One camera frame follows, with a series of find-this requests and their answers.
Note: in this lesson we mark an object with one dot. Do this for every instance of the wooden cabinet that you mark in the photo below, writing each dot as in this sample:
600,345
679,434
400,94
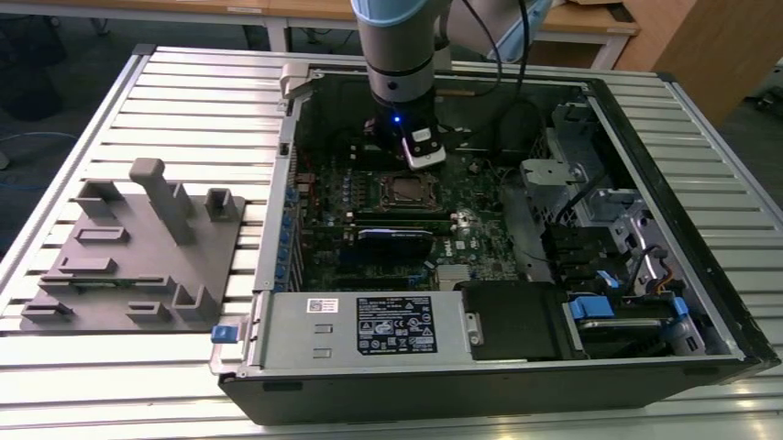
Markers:
703,46

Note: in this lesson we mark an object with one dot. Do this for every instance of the small blue drive latch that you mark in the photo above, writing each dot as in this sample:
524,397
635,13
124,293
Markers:
679,306

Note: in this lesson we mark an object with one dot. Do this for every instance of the black RAM slot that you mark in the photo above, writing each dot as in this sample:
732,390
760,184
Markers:
400,222
403,217
403,213
400,226

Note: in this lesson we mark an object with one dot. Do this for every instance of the black disk drive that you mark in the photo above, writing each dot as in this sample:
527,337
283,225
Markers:
618,339

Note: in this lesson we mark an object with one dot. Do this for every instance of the CPU socket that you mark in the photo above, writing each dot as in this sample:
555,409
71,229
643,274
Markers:
383,192

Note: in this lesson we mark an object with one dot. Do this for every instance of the silver CPU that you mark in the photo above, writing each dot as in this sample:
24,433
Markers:
407,189

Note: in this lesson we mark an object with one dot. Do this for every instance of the grey case release latch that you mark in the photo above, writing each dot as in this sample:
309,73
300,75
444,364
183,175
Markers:
292,80

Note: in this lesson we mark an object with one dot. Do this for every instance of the wooden desk white frame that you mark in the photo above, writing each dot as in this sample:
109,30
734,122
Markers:
324,11
152,4

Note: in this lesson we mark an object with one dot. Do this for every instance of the green motherboard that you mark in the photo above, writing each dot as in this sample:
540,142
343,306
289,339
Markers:
490,247

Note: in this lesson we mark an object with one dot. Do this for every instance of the silver chipset heatsink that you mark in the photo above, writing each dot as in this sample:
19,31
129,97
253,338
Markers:
455,272

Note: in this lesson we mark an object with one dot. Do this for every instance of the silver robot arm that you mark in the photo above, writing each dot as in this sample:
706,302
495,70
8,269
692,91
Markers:
398,55

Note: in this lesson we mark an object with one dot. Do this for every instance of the silver drive cage bracket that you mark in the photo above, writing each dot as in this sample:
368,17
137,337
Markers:
538,176

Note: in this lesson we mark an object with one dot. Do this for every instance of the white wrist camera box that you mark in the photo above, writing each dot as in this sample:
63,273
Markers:
423,146

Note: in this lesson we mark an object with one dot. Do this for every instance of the black office chair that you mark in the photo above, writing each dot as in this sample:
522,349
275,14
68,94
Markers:
31,69

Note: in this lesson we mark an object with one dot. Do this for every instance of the black PC case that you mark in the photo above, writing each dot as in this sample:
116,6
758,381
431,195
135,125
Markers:
428,399

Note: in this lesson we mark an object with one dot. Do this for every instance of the green RAM stick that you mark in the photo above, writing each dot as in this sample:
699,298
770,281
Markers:
104,283

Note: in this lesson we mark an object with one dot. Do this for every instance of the black graphics card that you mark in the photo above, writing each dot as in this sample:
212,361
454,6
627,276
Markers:
394,245

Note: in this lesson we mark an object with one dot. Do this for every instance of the grey parts rack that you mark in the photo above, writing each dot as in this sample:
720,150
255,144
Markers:
140,256

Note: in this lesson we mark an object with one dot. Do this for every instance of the blue power supply latch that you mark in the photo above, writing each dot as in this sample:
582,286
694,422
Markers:
224,334

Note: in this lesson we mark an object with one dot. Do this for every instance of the silver power supply unit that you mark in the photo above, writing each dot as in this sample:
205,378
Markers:
287,339

